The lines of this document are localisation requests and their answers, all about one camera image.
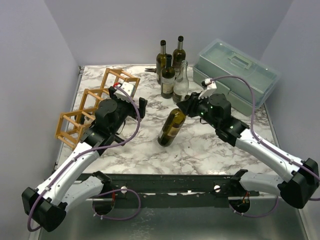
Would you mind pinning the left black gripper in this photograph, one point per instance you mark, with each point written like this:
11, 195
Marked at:
133, 112

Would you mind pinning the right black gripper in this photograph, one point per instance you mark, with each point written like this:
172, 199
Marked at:
192, 103

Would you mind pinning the dark green wine bottle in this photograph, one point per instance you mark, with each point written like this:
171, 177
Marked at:
171, 127
167, 78

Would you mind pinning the wooden wine rack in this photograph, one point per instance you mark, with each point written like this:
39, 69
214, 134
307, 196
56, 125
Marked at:
69, 130

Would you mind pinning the clear square liquor bottle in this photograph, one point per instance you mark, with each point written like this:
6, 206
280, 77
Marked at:
86, 118

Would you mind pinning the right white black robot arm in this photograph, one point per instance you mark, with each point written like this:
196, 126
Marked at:
296, 180

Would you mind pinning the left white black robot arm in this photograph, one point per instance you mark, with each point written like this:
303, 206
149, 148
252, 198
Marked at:
48, 204

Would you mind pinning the clear empty glass bottle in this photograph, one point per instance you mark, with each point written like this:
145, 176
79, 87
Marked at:
181, 83

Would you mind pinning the back left green wine bottle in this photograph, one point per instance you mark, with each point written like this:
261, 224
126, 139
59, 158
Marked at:
161, 60

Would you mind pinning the back right green wine bottle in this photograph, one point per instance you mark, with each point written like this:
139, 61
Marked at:
178, 54

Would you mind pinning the green plastic toolbox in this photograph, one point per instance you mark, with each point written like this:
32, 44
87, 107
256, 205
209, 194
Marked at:
221, 59

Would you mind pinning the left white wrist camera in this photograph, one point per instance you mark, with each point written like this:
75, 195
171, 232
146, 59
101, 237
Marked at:
126, 87

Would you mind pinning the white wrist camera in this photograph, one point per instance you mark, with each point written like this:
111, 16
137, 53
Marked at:
209, 87
126, 87

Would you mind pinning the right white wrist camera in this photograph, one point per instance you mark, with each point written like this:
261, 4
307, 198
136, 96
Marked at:
209, 87

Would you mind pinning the black mounting rail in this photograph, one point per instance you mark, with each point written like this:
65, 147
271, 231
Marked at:
175, 191

